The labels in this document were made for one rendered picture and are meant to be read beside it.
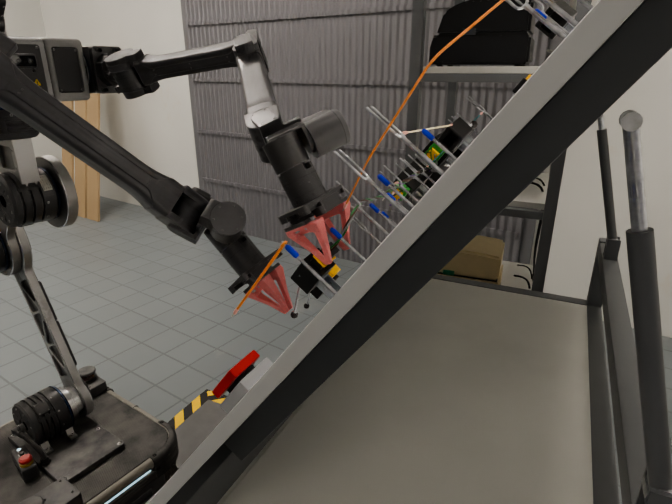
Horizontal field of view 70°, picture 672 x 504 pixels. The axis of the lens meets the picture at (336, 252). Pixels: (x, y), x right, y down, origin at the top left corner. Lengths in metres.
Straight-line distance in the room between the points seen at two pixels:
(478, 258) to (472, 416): 0.82
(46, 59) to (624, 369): 1.43
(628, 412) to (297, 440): 0.55
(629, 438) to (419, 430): 0.39
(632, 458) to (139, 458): 1.50
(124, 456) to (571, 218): 2.64
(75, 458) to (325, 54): 2.94
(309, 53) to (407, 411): 3.15
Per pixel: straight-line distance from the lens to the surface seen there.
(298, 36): 3.91
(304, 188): 0.72
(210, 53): 1.26
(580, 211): 3.22
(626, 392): 0.87
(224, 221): 0.79
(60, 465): 1.91
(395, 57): 3.46
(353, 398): 1.07
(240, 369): 0.58
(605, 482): 1.01
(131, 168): 0.84
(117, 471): 1.85
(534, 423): 1.08
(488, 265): 1.78
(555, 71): 0.33
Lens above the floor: 1.45
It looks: 21 degrees down
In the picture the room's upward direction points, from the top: straight up
